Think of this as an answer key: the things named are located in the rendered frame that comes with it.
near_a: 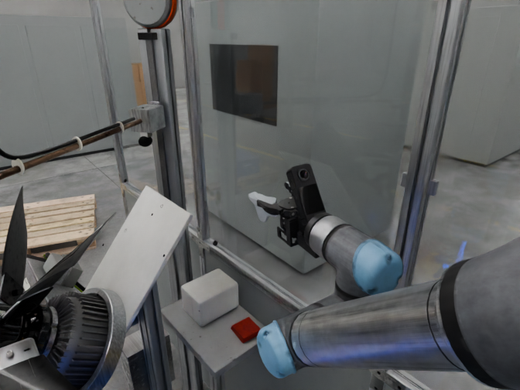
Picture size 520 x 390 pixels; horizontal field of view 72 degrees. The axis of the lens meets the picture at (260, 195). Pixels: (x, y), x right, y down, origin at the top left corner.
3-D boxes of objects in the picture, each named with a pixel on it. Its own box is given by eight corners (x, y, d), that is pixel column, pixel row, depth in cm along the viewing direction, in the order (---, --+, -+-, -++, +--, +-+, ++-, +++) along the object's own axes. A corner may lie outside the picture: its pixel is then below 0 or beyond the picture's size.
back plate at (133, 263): (20, 362, 114) (16, 361, 113) (131, 175, 119) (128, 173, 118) (69, 515, 77) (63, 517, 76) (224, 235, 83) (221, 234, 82)
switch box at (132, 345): (176, 379, 132) (169, 334, 123) (136, 404, 123) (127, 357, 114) (164, 364, 138) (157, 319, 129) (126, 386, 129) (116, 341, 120)
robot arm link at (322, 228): (321, 231, 58) (359, 217, 61) (305, 220, 62) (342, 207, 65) (322, 268, 61) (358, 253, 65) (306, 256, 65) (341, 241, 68)
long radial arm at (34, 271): (89, 311, 101) (48, 304, 92) (75, 335, 100) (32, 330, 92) (61, 265, 121) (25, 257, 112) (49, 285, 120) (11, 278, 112)
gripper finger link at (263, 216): (242, 218, 80) (275, 230, 74) (239, 194, 77) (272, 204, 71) (251, 213, 82) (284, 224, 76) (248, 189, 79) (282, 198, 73)
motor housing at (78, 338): (58, 354, 101) (8, 351, 92) (100, 282, 103) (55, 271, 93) (83, 413, 85) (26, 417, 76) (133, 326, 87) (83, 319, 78)
